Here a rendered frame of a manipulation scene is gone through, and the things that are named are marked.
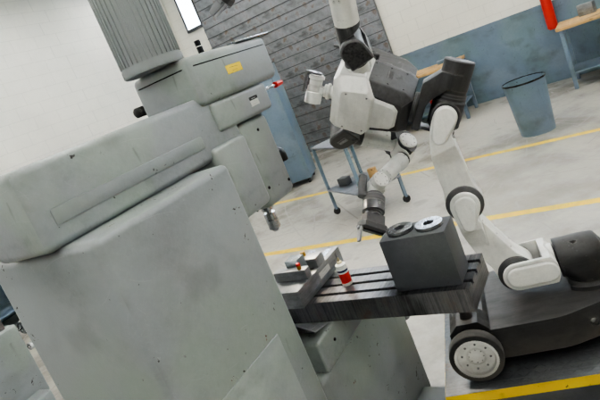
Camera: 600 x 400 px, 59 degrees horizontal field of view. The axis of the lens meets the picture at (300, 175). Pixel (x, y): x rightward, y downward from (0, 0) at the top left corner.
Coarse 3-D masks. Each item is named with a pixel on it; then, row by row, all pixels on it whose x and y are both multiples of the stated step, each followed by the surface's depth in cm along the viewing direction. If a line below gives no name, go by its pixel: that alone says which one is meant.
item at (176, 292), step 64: (192, 192) 138; (64, 256) 118; (128, 256) 118; (192, 256) 133; (256, 256) 154; (64, 320) 128; (128, 320) 116; (192, 320) 129; (256, 320) 148; (64, 384) 140; (128, 384) 125; (192, 384) 125; (256, 384) 142; (320, 384) 166
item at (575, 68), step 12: (588, 12) 724; (564, 24) 720; (576, 24) 696; (564, 36) 711; (564, 48) 715; (588, 60) 763; (420, 72) 846; (432, 72) 807; (576, 72) 721; (576, 84) 724; (468, 96) 853; (408, 120) 862; (0, 312) 678; (12, 312) 660
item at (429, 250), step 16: (400, 224) 175; (416, 224) 169; (432, 224) 164; (448, 224) 165; (384, 240) 170; (400, 240) 167; (416, 240) 165; (432, 240) 162; (448, 240) 161; (400, 256) 169; (416, 256) 167; (432, 256) 164; (448, 256) 162; (464, 256) 171; (400, 272) 171; (416, 272) 169; (432, 272) 166; (448, 272) 164; (464, 272) 167; (400, 288) 174; (416, 288) 171
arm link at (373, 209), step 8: (368, 200) 204; (376, 200) 203; (368, 208) 203; (376, 208) 203; (384, 208) 204; (368, 216) 200; (376, 216) 202; (384, 216) 203; (360, 224) 199; (368, 224) 198; (376, 224) 200; (384, 224) 202; (368, 232) 203; (376, 232) 203; (384, 232) 202
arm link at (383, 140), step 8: (368, 136) 221; (376, 136) 222; (384, 136) 222; (392, 136) 223; (400, 136) 222; (408, 136) 222; (368, 144) 223; (376, 144) 223; (384, 144) 223; (392, 144) 223; (408, 144) 220; (416, 144) 222
